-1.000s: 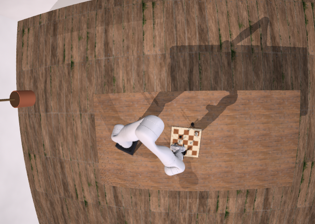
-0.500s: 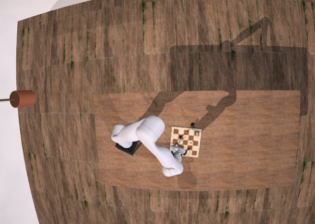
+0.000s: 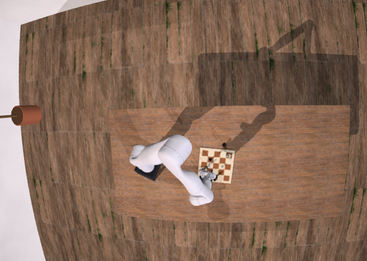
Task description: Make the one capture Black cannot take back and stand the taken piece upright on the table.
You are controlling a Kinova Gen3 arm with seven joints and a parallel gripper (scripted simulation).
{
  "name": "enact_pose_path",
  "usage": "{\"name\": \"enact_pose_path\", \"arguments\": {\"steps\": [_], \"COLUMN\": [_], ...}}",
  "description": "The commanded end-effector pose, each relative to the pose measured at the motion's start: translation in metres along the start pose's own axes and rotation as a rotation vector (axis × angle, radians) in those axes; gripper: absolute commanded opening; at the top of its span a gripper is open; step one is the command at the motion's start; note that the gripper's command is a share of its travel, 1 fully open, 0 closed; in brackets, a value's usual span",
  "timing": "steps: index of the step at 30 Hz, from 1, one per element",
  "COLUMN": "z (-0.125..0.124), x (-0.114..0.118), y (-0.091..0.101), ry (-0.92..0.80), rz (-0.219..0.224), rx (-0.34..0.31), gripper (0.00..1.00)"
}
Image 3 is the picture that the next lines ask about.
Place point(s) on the chessboard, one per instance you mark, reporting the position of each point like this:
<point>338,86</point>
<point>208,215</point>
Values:
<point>219,158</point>

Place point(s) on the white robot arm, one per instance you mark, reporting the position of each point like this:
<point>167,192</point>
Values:
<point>173,154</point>

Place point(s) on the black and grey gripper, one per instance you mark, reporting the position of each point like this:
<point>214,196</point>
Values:
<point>207,176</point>

